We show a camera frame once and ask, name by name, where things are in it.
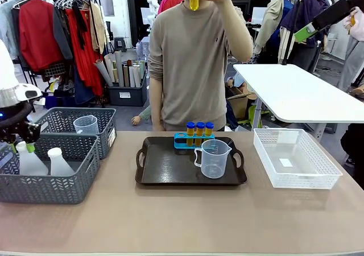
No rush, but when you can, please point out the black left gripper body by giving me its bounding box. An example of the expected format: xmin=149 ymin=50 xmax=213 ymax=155
xmin=0 ymin=119 xmax=41 ymax=144

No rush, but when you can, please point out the white plastic flask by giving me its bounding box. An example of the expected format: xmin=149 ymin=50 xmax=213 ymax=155
xmin=47 ymin=147 xmax=76 ymax=177
xmin=15 ymin=141 xmax=49 ymax=176

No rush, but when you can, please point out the clear plastic measuring cup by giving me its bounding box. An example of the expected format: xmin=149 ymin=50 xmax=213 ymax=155
xmin=194 ymin=139 xmax=231 ymax=179
xmin=73 ymin=115 xmax=100 ymax=135

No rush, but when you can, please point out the person right forearm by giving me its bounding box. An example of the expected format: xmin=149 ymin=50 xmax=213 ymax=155
xmin=148 ymin=78 xmax=166 ymax=132

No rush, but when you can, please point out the person left forearm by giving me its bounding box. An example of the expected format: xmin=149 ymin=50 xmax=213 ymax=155
xmin=224 ymin=0 xmax=254 ymax=63

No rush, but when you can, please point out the black tripod pole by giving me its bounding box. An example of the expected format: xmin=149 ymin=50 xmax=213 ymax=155
xmin=280 ymin=0 xmax=303 ymax=67

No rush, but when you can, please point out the bystander in navy jacket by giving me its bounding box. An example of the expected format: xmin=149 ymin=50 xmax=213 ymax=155
xmin=280 ymin=0 xmax=331 ymax=72

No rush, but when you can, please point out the bystander in beige coat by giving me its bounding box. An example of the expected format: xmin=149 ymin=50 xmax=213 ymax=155
xmin=254 ymin=0 xmax=294 ymax=65

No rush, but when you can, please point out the grey basket without label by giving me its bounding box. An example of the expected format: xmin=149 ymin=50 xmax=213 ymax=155
xmin=0 ymin=133 xmax=101 ymax=205

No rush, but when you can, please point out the bystander in grey trousers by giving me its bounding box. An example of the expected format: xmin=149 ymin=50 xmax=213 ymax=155
xmin=337 ymin=7 xmax=364 ymax=94

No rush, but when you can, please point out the white side table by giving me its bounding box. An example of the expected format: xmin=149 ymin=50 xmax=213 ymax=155
xmin=233 ymin=64 xmax=364 ymax=139

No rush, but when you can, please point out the grey basket with label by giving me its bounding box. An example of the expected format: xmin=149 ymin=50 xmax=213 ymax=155
xmin=35 ymin=107 xmax=117 ymax=160

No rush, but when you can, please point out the dark blue hanging garment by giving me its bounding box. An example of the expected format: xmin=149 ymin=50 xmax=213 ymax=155
xmin=73 ymin=68 xmax=97 ymax=106

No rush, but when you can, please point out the cardboard box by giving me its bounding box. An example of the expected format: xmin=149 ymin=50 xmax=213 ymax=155
xmin=227 ymin=86 xmax=257 ymax=120

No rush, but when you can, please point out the red dress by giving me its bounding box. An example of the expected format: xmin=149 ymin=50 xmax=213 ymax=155
xmin=66 ymin=7 xmax=105 ymax=97

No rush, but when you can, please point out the red jacket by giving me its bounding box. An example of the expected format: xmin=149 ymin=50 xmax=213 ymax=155
xmin=18 ymin=0 xmax=65 ymax=72

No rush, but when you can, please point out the dark grey hanging jacket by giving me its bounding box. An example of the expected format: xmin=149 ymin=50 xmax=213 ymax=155
xmin=52 ymin=5 xmax=74 ymax=61

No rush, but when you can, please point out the grey hanging garment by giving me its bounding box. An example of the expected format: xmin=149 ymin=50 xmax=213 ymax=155
xmin=0 ymin=0 xmax=21 ymax=62

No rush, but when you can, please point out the black bin with rolls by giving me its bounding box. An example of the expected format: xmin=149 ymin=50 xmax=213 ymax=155
xmin=107 ymin=73 xmax=148 ymax=107

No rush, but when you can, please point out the white paper roll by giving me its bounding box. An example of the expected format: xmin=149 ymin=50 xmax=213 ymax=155
xmin=133 ymin=66 xmax=142 ymax=88
xmin=104 ymin=53 xmax=119 ymax=83

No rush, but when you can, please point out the mannequin arm green sleeve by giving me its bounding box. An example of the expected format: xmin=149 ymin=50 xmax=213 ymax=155
xmin=131 ymin=105 xmax=152 ymax=126

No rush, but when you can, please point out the brown paper roll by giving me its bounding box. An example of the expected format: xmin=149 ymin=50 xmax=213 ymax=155
xmin=122 ymin=64 xmax=130 ymax=88

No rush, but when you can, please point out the tall grey paper roll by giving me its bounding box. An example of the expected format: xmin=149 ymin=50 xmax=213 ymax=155
xmin=114 ymin=50 xmax=125 ymax=88

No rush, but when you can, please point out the bystander in black trousers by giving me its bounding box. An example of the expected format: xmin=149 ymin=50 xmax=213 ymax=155
xmin=340 ymin=122 xmax=364 ymax=168

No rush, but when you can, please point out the person torso beige sweater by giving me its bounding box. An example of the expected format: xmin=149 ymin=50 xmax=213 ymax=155
xmin=147 ymin=0 xmax=245 ymax=132

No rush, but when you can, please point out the black hanging scarf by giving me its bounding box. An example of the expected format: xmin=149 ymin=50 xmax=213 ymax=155
xmin=71 ymin=0 xmax=89 ymax=51

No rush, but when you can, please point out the beige hanging garment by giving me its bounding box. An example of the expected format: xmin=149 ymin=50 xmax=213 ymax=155
xmin=90 ymin=2 xmax=108 ymax=55

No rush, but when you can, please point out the black stool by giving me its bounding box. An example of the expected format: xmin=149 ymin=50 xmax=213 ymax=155
xmin=113 ymin=36 xmax=127 ymax=52

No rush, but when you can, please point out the dark brown plastic tray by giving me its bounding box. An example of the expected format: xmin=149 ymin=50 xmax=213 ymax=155
xmin=135 ymin=136 xmax=247 ymax=186

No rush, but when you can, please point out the white perforated plastic basket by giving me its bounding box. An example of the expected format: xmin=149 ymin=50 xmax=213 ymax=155
xmin=253 ymin=127 xmax=344 ymax=190

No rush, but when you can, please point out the blue test tube rack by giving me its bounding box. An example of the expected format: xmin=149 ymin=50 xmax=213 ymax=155
xmin=173 ymin=133 xmax=216 ymax=150

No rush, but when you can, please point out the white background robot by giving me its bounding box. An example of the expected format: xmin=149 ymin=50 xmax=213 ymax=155
xmin=146 ymin=0 xmax=162 ymax=27

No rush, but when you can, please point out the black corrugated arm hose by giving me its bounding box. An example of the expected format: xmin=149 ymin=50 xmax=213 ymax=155
xmin=0 ymin=101 xmax=32 ymax=129

